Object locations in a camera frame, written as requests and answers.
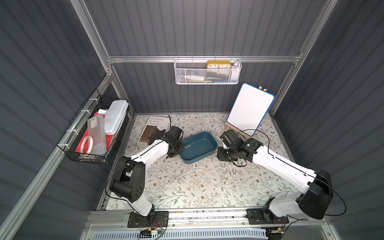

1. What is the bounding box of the translucent plastic container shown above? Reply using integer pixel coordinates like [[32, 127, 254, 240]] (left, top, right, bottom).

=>
[[87, 114, 107, 156]]

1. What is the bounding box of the white wire wall basket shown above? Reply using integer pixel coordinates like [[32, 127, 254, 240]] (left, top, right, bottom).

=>
[[174, 58, 243, 85]]

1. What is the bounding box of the white plastic case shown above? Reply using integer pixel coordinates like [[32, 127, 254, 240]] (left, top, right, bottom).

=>
[[104, 100, 129, 135]]

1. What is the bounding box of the blue framed whiteboard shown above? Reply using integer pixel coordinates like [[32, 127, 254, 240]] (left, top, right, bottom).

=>
[[227, 83, 276, 138]]

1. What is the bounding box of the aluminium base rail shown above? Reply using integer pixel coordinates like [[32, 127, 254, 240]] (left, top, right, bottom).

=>
[[80, 207, 341, 240]]

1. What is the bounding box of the yellow digital clock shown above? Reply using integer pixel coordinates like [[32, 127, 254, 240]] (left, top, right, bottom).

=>
[[207, 60, 232, 69]]

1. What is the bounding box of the interior design trends book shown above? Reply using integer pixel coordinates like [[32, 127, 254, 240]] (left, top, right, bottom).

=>
[[138, 116, 171, 148]]

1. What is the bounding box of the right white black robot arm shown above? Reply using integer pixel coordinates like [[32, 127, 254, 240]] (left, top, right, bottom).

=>
[[218, 130, 334, 220]]

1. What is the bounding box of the white tape roll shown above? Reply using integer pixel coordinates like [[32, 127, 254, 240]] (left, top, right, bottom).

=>
[[80, 136, 94, 154]]

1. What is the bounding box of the black wire side basket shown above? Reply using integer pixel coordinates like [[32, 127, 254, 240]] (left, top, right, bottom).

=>
[[58, 94, 129, 165]]

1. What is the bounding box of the teal plastic storage tray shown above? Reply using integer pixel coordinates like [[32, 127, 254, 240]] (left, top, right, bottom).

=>
[[180, 132, 218, 165]]

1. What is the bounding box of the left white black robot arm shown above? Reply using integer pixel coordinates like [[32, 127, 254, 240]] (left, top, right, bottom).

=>
[[108, 126, 185, 217]]

